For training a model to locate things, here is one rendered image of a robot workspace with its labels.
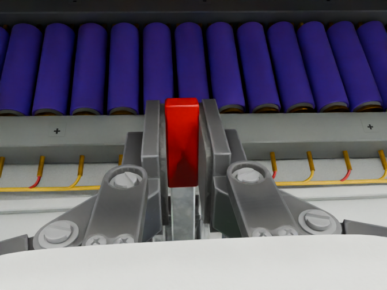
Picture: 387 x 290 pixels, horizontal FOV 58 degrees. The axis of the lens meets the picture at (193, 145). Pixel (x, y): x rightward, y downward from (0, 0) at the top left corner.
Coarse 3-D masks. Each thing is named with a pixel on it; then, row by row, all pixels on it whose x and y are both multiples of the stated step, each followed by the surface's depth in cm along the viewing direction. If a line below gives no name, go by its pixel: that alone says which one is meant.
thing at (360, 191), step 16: (288, 192) 19; (304, 192) 19; (320, 192) 19; (336, 192) 19; (352, 192) 19; (368, 192) 19; (384, 192) 19; (0, 208) 18; (16, 208) 18; (32, 208) 18; (48, 208) 18; (64, 208) 18
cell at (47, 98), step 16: (48, 32) 21; (64, 32) 21; (48, 48) 21; (64, 48) 21; (48, 64) 20; (64, 64) 21; (48, 80) 20; (64, 80) 20; (48, 96) 19; (64, 96) 20; (32, 112) 19; (48, 112) 19; (64, 112) 20
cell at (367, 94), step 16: (336, 32) 23; (352, 32) 22; (336, 48) 22; (352, 48) 22; (336, 64) 22; (352, 64) 21; (368, 64) 21; (352, 80) 21; (368, 80) 21; (352, 96) 21; (368, 96) 20
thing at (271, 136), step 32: (0, 128) 18; (32, 128) 18; (64, 128) 18; (96, 128) 18; (128, 128) 18; (224, 128) 18; (256, 128) 18; (288, 128) 18; (320, 128) 18; (352, 128) 19; (384, 128) 19; (0, 160) 18; (32, 160) 19; (64, 160) 19; (96, 160) 19; (384, 160) 19
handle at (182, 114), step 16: (176, 112) 12; (192, 112) 12; (176, 128) 12; (192, 128) 13; (176, 144) 13; (192, 144) 13; (176, 160) 13; (192, 160) 13; (176, 176) 13; (192, 176) 14; (176, 192) 14; (192, 192) 14; (176, 208) 14; (192, 208) 15; (176, 224) 15; (192, 224) 15; (176, 240) 15
